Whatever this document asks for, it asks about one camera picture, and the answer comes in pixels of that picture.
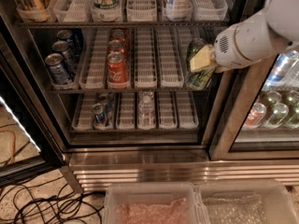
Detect green soda can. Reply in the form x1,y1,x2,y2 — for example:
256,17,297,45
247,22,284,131
185,68,215,91
186,37,206,67

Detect black cables on floor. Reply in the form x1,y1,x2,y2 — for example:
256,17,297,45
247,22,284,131
0,175,104,224

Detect front red cola can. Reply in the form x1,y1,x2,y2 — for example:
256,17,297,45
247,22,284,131
107,52,127,84

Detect blue can shelf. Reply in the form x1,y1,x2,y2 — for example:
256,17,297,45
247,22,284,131
98,92,113,119
93,103,108,127

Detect front blue soda can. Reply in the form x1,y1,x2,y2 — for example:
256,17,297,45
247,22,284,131
45,53,73,85

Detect left clear plastic bin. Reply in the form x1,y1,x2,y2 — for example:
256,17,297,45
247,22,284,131
103,182,205,224

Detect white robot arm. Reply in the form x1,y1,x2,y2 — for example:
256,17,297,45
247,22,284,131
190,0,299,73

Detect middle red cola can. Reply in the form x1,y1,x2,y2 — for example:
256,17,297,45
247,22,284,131
107,40,126,54

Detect middle blue soda can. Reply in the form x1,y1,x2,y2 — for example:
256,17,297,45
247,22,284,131
51,40,78,76

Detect red can behind glass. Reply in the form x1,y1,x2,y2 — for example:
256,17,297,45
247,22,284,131
244,103,267,129

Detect right clear plastic bin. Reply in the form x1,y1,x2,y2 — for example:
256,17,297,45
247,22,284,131
199,180,299,224

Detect closed glass fridge door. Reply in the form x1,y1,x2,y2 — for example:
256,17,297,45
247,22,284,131
208,0,299,161

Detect orange cable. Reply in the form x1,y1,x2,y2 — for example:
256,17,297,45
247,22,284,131
0,128,17,166

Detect open fridge door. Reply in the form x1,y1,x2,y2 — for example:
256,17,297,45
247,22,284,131
0,21,63,188

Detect red cola can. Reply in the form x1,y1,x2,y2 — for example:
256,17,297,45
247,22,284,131
107,52,127,84
107,40,126,54
110,29,127,42

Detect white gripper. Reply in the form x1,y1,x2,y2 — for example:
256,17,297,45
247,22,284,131
190,11,289,73

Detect clear plastic bin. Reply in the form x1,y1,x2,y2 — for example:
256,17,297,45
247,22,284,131
103,182,205,224
199,180,299,224

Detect clear water bottle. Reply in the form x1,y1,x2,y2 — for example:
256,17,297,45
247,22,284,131
138,92,155,129

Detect clear bubble wrap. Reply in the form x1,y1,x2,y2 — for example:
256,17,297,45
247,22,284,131
204,194,269,224

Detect blue soda can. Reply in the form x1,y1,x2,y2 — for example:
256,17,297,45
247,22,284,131
45,53,73,85
57,29,83,54
51,40,78,76

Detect pink bubble wrap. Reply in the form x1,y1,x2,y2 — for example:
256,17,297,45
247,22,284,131
115,198,188,224

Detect rear red cola can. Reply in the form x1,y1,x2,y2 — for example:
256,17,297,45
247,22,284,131
110,29,127,42

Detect stainless steel fridge cabinet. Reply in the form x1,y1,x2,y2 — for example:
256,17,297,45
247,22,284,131
0,0,299,192

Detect rear blue soda can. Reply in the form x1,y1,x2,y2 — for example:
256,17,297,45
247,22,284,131
57,29,83,54

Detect blue can lower shelf front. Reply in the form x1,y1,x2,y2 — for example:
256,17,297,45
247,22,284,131
93,103,108,127

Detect blue can lower shelf rear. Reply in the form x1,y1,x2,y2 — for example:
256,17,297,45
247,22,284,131
98,92,113,119

